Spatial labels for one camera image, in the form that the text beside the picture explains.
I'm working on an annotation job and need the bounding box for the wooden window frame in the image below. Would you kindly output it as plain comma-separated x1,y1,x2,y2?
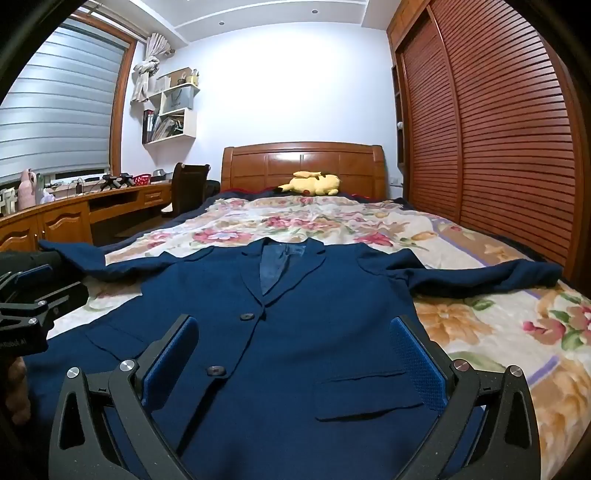
69,11,139,176

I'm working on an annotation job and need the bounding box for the tied light curtain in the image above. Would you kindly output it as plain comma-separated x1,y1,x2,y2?
130,33,174,103

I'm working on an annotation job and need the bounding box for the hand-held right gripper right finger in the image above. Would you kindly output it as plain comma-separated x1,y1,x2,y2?
389,315,542,480

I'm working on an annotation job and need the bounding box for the grey paper bag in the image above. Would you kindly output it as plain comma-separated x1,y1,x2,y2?
159,87,195,116

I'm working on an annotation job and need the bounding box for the row of books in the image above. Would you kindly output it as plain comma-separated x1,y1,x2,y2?
143,109,185,141

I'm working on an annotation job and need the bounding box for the blue suit jacket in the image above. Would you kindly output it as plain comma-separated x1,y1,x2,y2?
23,237,564,480

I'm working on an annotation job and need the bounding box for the white wall shelf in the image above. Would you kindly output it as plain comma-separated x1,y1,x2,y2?
142,69,200,145

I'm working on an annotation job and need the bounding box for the pink bottle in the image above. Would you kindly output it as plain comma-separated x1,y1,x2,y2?
18,168,37,209

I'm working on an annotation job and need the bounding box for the wooden bed headboard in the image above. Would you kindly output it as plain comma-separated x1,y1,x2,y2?
220,142,387,200

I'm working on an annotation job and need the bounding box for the wooden louvered wardrobe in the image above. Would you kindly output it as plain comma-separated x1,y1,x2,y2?
387,0,587,282

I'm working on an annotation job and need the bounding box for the floral blanket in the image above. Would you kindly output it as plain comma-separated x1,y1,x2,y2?
46,196,591,480

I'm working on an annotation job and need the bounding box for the yellow plush toy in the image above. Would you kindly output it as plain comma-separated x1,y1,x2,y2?
277,171,341,196

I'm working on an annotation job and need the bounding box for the dark wooden chair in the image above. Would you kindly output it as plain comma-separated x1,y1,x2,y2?
161,162,220,217

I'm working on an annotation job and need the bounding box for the wooden desk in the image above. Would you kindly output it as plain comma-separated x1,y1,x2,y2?
0,178,174,252

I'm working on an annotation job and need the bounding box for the dark blue bed sheet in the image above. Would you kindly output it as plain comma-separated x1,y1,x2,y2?
173,187,416,220

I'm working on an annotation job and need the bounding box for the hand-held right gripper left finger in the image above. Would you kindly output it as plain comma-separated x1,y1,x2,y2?
48,314,200,480

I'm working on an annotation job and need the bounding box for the grey window blind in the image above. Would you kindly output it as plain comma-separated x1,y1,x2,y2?
0,18,132,185

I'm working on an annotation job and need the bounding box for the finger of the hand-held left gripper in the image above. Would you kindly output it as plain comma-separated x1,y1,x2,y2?
0,281,89,330
0,251,63,296

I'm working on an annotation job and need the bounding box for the person's left hand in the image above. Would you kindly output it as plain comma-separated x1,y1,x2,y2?
0,356,31,425

